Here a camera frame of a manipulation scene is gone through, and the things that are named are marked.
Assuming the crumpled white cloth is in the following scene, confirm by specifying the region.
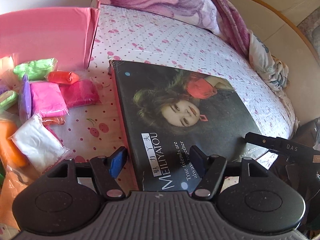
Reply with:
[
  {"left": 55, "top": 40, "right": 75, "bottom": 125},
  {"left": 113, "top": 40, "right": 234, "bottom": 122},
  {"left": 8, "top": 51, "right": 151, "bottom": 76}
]
[{"left": 249, "top": 30, "right": 289, "bottom": 93}]

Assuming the white clay bag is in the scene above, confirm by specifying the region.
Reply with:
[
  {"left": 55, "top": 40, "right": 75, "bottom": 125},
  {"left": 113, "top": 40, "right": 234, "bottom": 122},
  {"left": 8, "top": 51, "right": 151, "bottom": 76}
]
[{"left": 10, "top": 114, "right": 69, "bottom": 173}]

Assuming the dark orange clay bag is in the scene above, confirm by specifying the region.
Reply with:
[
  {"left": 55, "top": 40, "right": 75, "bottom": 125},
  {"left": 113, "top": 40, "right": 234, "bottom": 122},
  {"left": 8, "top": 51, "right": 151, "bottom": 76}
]
[{"left": 42, "top": 116, "right": 66, "bottom": 126}]

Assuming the magenta clay bag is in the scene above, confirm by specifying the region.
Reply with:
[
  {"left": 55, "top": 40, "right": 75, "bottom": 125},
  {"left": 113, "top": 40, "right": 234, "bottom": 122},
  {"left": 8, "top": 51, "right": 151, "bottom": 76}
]
[{"left": 59, "top": 80, "right": 101, "bottom": 108}]

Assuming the hot pink clay bag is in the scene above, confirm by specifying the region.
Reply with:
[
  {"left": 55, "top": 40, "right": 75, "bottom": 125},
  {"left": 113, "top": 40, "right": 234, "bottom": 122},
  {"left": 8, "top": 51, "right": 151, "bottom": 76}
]
[{"left": 30, "top": 81, "right": 68, "bottom": 118}]

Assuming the red clay bag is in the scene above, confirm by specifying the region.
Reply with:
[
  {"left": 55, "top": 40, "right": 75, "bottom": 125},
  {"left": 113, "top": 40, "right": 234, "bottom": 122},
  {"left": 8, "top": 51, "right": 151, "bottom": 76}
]
[{"left": 46, "top": 71, "right": 80, "bottom": 85}]

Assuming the purple clay bag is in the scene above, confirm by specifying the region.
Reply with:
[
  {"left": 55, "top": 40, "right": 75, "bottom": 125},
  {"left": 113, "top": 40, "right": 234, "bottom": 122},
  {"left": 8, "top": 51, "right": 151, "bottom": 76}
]
[{"left": 18, "top": 74, "right": 32, "bottom": 124}]

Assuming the light green clay bag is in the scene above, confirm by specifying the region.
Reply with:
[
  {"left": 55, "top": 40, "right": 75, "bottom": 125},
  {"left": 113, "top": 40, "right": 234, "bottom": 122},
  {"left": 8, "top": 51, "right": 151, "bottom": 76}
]
[{"left": 13, "top": 58, "right": 57, "bottom": 81}]

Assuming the bright green clay bag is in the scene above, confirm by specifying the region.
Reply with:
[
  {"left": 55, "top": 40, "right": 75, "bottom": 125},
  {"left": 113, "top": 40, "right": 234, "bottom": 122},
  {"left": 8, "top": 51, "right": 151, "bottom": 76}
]
[{"left": 0, "top": 90, "right": 18, "bottom": 111}]

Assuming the cherry print bed sheet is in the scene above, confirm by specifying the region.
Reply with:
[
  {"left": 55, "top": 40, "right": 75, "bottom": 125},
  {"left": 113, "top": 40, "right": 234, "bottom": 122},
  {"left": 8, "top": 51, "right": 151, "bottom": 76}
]
[{"left": 52, "top": 5, "right": 295, "bottom": 161}]

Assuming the floral pink fleece blanket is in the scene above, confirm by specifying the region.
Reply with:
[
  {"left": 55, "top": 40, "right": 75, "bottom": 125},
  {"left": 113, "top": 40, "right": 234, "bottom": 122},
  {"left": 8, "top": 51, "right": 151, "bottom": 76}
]
[{"left": 100, "top": 0, "right": 249, "bottom": 57}]

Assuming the pink cardboard box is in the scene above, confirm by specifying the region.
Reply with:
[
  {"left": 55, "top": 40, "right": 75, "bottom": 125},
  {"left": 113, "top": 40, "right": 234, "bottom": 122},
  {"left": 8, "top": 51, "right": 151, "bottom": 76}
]
[{"left": 1, "top": 0, "right": 100, "bottom": 70}]

